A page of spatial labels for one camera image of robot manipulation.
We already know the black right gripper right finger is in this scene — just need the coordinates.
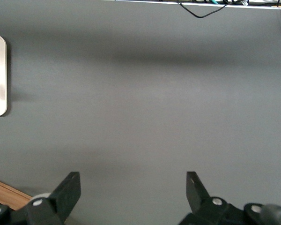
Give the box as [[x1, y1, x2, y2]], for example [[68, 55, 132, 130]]
[[179, 171, 229, 225]]

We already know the wooden two-drawer cabinet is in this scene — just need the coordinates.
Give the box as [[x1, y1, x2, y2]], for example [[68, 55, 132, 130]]
[[0, 177, 32, 211]]

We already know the black looped cable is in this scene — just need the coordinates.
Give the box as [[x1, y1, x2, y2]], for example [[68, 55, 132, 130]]
[[177, 0, 228, 19]]

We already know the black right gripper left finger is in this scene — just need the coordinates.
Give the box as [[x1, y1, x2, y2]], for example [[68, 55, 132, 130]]
[[25, 172, 81, 225]]

